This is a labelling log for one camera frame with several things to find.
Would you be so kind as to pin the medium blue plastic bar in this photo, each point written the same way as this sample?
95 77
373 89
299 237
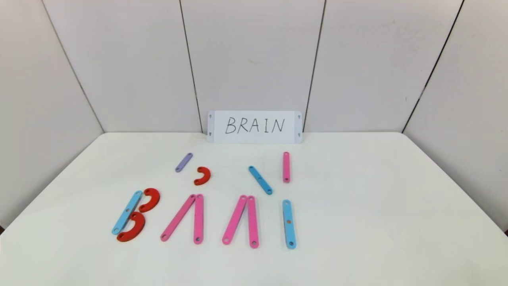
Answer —
260 180

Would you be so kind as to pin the long pink plastic bar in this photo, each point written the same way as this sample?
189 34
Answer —
253 221
235 219
177 217
198 218

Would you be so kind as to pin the white BRAIN sign card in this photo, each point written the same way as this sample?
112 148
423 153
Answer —
238 137

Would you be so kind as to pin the short pink plastic bar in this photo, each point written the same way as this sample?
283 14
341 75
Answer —
286 167

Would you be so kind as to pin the small red plastic arc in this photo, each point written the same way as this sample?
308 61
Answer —
207 174

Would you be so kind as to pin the short purple plastic bar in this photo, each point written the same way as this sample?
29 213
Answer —
183 162

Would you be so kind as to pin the blue bar with orange underside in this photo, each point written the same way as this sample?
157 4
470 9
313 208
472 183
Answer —
289 232

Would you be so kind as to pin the large red plastic arc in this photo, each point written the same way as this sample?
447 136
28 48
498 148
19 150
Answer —
155 200
139 228

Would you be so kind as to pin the long blue plastic bar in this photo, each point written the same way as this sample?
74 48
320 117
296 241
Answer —
127 212

